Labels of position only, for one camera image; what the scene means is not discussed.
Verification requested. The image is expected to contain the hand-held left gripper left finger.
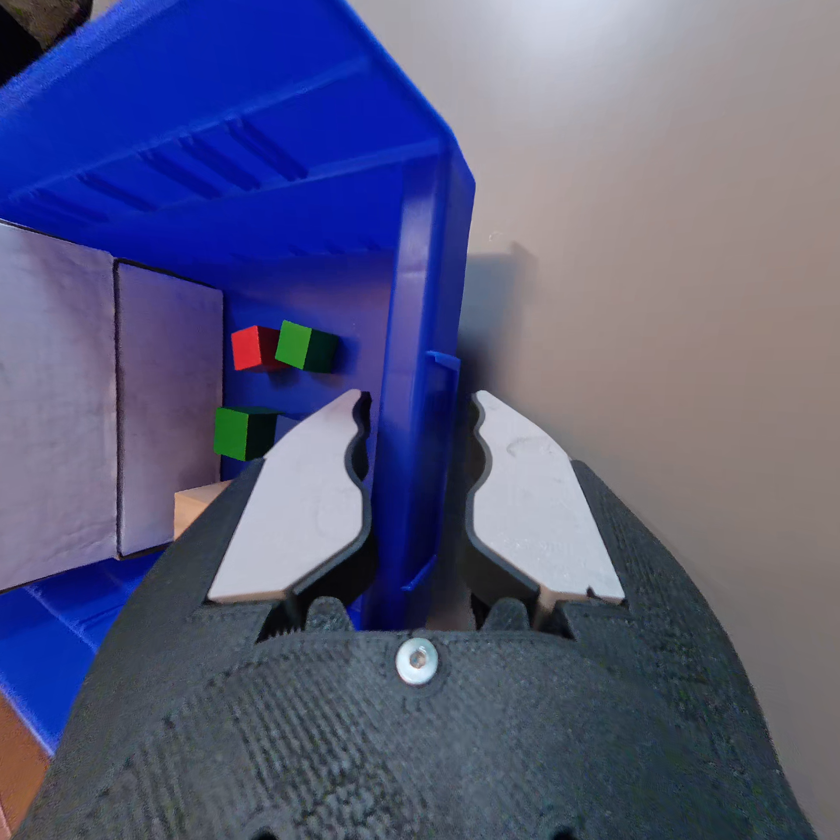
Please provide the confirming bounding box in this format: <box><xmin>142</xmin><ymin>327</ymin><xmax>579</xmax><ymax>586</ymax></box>
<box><xmin>206</xmin><ymin>389</ymin><xmax>378</xmax><ymax>613</ymax></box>

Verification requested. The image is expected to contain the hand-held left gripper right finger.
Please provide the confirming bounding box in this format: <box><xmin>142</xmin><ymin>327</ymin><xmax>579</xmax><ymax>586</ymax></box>
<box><xmin>462</xmin><ymin>390</ymin><xmax>627</xmax><ymax>632</ymax></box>

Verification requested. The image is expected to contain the white cardboard mailer box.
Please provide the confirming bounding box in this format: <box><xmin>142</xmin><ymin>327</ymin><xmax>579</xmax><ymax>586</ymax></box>
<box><xmin>115</xmin><ymin>259</ymin><xmax>225</xmax><ymax>560</ymax></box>
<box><xmin>0</xmin><ymin>220</ymin><xmax>120</xmax><ymax>595</ymax></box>

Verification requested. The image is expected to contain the blue plastic bin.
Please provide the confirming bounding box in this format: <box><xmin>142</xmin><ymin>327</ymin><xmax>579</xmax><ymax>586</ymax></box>
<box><xmin>0</xmin><ymin>0</ymin><xmax>476</xmax><ymax>756</ymax></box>

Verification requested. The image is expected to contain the grey desk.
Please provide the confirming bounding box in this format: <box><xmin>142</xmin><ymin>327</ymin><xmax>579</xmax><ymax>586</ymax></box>
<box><xmin>348</xmin><ymin>0</ymin><xmax>840</xmax><ymax>821</ymax></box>

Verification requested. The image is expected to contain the green cube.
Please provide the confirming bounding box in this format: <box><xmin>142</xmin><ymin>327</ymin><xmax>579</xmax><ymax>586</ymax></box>
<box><xmin>274</xmin><ymin>319</ymin><xmax>341</xmax><ymax>374</ymax></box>
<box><xmin>213</xmin><ymin>406</ymin><xmax>280</xmax><ymax>462</ymax></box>

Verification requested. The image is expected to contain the plain wooden cube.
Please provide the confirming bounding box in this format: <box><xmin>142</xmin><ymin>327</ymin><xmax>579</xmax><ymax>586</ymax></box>
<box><xmin>173</xmin><ymin>481</ymin><xmax>234</xmax><ymax>542</ymax></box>

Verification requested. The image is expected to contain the red cube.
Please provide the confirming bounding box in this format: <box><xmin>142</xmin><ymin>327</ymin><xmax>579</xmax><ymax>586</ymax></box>
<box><xmin>231</xmin><ymin>325</ymin><xmax>283</xmax><ymax>373</ymax></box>

